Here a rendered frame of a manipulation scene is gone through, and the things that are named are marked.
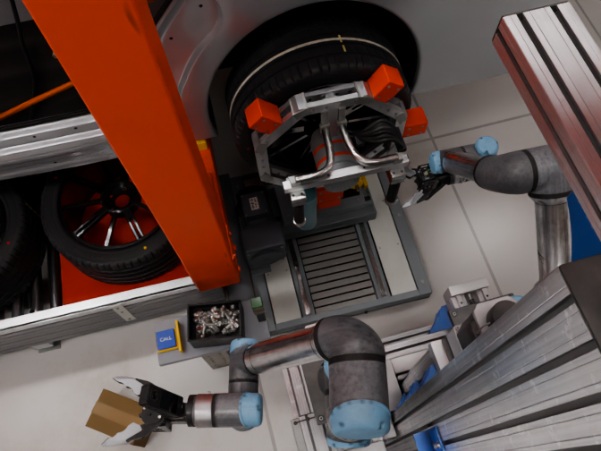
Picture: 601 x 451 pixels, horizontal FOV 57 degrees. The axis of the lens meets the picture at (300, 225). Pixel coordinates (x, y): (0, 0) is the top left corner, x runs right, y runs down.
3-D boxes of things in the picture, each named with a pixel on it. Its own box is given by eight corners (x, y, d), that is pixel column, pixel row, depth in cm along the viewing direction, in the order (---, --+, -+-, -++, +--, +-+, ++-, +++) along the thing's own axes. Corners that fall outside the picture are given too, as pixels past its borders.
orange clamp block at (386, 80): (380, 86, 185) (398, 67, 179) (387, 104, 182) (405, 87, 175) (364, 81, 181) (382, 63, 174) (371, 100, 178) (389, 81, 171)
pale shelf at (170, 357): (262, 298, 221) (261, 296, 218) (271, 339, 213) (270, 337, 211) (155, 324, 217) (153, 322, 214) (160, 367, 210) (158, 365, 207)
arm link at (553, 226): (522, 326, 165) (509, 147, 150) (569, 315, 166) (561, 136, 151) (544, 344, 154) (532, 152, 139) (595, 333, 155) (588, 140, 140)
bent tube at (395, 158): (385, 115, 189) (388, 96, 179) (402, 163, 181) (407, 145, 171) (334, 126, 187) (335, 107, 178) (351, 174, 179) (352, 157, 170)
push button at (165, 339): (174, 329, 212) (173, 327, 210) (177, 346, 210) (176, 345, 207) (156, 333, 212) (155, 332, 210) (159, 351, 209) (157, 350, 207)
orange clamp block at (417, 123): (395, 122, 207) (419, 116, 208) (402, 139, 204) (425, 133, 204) (398, 110, 201) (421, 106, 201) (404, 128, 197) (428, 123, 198)
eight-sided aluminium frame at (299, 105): (389, 157, 228) (410, 69, 179) (393, 171, 225) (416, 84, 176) (260, 187, 224) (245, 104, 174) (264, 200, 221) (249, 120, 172)
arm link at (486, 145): (470, 157, 177) (462, 175, 187) (504, 151, 178) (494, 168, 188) (462, 138, 181) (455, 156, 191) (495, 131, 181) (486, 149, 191)
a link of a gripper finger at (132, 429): (114, 460, 125) (150, 434, 128) (105, 455, 120) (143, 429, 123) (107, 448, 126) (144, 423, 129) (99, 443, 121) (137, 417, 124)
